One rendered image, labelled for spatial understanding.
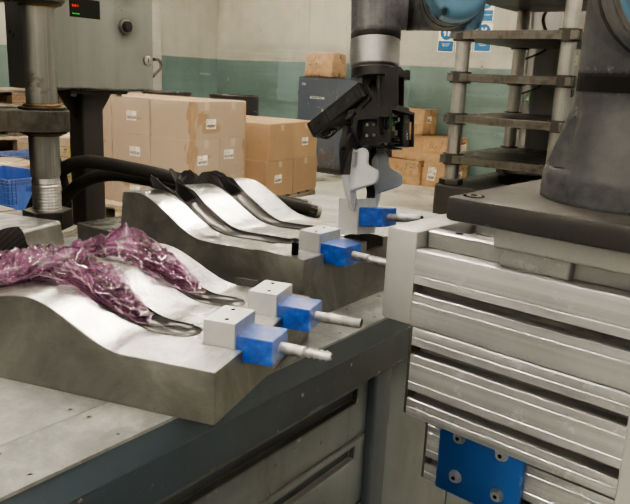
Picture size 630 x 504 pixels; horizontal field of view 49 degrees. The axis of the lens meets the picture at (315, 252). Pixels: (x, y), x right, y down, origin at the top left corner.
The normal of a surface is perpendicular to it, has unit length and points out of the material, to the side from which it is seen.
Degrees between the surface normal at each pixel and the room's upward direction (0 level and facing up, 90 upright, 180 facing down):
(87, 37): 90
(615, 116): 72
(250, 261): 90
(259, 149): 90
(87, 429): 0
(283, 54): 90
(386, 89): 82
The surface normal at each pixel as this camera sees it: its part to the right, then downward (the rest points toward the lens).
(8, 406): 0.04, -0.97
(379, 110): -0.59, 0.03
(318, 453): 0.80, 0.18
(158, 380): -0.33, 0.22
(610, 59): -0.86, 0.10
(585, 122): -0.89, -0.26
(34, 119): 0.28, 0.25
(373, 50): -0.14, 0.04
